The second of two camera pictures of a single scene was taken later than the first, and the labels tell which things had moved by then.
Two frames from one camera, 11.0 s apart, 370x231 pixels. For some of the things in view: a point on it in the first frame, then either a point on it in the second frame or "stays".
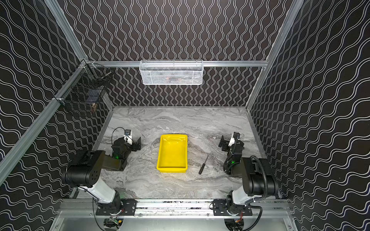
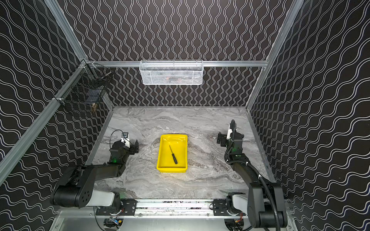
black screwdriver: [203, 166] → [174, 156]
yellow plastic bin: [172, 153] stays
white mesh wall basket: [173, 72] stays
